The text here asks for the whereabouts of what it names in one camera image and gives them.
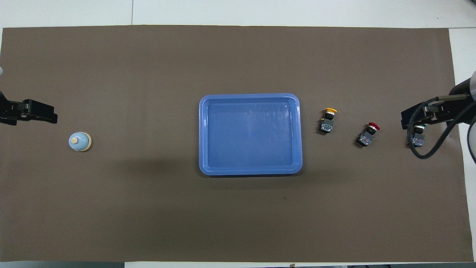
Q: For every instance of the blue plastic tray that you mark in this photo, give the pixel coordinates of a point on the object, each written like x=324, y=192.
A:
x=249, y=137

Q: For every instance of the brown table mat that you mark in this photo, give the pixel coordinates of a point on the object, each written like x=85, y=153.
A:
x=148, y=208

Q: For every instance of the yellow push button switch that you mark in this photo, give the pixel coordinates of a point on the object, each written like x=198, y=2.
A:
x=327, y=124

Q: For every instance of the green push button switch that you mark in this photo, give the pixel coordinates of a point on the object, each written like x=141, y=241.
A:
x=418, y=140

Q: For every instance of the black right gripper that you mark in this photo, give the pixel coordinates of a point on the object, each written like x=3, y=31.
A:
x=448, y=111

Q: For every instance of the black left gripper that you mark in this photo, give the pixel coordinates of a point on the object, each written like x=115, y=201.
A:
x=8, y=111

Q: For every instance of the red push button switch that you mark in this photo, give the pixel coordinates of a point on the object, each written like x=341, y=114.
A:
x=366, y=137

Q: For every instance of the light blue call bell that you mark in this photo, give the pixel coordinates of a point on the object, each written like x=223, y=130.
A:
x=79, y=142

